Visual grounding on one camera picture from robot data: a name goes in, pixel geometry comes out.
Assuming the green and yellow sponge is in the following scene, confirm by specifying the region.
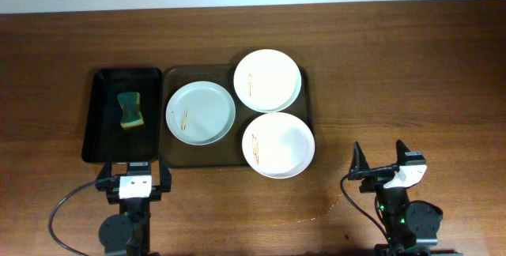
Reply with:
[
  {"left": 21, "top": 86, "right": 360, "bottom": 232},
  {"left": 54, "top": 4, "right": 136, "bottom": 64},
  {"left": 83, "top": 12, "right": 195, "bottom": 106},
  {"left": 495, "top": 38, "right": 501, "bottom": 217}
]
[{"left": 117, "top": 92, "right": 145, "bottom": 130}]

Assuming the pale grey plate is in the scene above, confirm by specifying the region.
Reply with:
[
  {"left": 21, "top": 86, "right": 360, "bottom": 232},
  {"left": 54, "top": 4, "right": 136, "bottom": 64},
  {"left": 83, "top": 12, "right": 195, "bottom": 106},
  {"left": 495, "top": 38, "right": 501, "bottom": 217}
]
[{"left": 165, "top": 81, "right": 236, "bottom": 145}]

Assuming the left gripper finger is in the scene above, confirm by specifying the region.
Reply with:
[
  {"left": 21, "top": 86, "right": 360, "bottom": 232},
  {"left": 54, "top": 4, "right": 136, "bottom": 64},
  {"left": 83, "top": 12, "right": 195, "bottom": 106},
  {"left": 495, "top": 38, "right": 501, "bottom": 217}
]
[
  {"left": 158, "top": 155, "right": 172, "bottom": 187},
  {"left": 96, "top": 161, "right": 114, "bottom": 181}
]

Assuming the white plate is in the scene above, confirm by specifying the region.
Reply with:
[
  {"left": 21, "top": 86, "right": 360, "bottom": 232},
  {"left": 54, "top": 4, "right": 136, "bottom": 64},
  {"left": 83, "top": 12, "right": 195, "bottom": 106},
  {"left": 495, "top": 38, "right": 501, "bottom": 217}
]
[
  {"left": 233, "top": 49, "right": 302, "bottom": 113},
  {"left": 241, "top": 112, "right": 315, "bottom": 179}
]

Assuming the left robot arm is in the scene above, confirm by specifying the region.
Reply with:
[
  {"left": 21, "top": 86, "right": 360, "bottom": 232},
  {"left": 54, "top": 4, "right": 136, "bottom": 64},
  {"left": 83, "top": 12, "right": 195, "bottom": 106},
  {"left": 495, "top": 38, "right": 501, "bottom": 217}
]
[{"left": 96, "top": 157, "right": 172, "bottom": 256}]

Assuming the white plate bottom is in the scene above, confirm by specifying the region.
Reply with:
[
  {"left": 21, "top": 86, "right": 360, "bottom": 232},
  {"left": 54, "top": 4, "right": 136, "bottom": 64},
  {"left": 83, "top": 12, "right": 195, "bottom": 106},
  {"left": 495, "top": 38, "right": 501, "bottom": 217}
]
[{"left": 241, "top": 112, "right": 315, "bottom": 179}]

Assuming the white plate top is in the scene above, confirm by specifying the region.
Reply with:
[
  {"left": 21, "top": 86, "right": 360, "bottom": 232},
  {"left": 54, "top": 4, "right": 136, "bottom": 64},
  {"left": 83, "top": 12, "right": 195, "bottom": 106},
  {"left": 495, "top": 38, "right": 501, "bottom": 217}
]
[{"left": 233, "top": 49, "right": 302, "bottom": 113}]

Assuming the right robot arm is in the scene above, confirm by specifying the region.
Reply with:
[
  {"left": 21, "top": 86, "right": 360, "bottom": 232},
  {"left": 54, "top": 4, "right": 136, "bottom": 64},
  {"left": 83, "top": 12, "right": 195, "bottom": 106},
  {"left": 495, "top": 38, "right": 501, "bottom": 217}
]
[{"left": 340, "top": 140, "right": 458, "bottom": 255}]

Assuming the brown serving tray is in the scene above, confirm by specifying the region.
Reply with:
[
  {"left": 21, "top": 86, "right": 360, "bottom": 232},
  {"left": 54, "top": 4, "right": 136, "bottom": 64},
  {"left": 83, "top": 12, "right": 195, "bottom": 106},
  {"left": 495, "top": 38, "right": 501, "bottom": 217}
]
[{"left": 157, "top": 64, "right": 315, "bottom": 169}]

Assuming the black plastic tray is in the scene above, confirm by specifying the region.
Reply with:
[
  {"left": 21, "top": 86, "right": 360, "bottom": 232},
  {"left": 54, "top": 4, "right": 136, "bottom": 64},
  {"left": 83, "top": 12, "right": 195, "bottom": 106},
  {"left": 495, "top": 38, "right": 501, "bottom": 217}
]
[{"left": 81, "top": 67, "right": 162, "bottom": 164}]

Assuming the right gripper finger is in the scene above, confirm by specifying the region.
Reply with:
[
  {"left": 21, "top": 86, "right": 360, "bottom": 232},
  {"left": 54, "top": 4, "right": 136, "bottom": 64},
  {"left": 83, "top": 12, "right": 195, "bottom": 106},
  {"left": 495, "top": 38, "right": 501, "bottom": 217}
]
[
  {"left": 349, "top": 141, "right": 370, "bottom": 173},
  {"left": 395, "top": 139, "right": 410, "bottom": 166}
]

